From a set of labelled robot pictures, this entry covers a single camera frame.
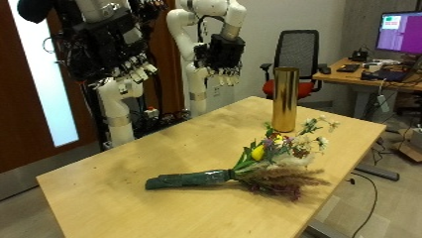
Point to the green cloth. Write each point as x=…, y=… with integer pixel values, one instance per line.
x=197, y=178

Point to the black mesh office chair red seat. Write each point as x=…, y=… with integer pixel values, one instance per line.
x=297, y=49

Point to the black computer mouse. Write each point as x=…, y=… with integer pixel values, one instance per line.
x=325, y=70

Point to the white box red button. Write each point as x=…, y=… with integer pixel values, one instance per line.
x=152, y=112

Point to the black keyboard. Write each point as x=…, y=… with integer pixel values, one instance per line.
x=349, y=68

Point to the wooden office desk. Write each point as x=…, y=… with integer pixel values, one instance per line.
x=347, y=77

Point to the black desk phone device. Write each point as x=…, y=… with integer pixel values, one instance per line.
x=358, y=55

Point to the white power adapter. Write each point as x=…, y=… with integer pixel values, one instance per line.
x=382, y=103

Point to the computer monitor purple screen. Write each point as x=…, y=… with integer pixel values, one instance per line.
x=402, y=33

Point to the brown door with glass panel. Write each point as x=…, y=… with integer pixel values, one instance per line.
x=26, y=99

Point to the grey table foot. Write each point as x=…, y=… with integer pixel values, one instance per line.
x=378, y=172

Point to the cardboard box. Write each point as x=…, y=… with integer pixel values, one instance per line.
x=410, y=145

